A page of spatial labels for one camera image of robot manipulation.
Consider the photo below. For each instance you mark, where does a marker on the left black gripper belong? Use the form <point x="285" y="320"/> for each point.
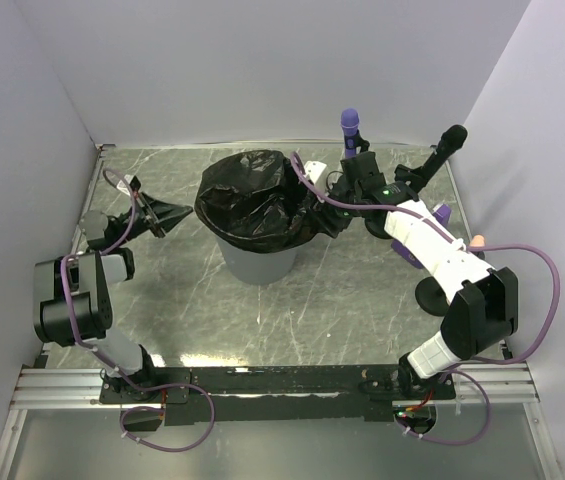
<point x="162" y="211"/>

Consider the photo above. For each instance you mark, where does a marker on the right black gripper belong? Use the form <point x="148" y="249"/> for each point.
<point x="328" y="216"/>

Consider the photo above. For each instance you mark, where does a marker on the black trash bag roll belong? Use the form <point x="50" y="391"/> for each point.
<point x="254" y="201"/>

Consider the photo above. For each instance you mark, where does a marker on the grey plastic trash bin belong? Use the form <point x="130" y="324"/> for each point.
<point x="255" y="268"/>

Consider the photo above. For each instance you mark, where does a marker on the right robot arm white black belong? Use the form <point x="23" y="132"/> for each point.
<point x="477" y="303"/>

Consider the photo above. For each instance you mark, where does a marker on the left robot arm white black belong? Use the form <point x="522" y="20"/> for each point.
<point x="72" y="305"/>

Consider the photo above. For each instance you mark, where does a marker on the purple microphone on stand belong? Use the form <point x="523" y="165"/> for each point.
<point x="354" y="143"/>

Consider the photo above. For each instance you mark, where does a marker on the purple box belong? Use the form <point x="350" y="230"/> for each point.
<point x="420" y="240"/>

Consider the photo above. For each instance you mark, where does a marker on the black microphone on stand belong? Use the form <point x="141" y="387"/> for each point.
<point x="451" y="141"/>

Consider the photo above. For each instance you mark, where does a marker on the beige microphone on stand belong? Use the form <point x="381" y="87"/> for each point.
<point x="454" y="268"/>

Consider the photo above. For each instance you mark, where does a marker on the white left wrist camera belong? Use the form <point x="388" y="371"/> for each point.
<point x="129" y="186"/>

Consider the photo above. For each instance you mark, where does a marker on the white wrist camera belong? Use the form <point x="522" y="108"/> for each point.
<point x="129" y="186"/>
<point x="316" y="172"/>

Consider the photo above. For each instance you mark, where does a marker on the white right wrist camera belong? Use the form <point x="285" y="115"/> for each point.
<point x="316" y="172"/>

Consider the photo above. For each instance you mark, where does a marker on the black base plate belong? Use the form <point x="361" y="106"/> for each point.
<point x="189" y="395"/>

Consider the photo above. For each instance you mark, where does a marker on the aluminium rail frame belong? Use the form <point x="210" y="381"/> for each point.
<point x="57" y="429"/>

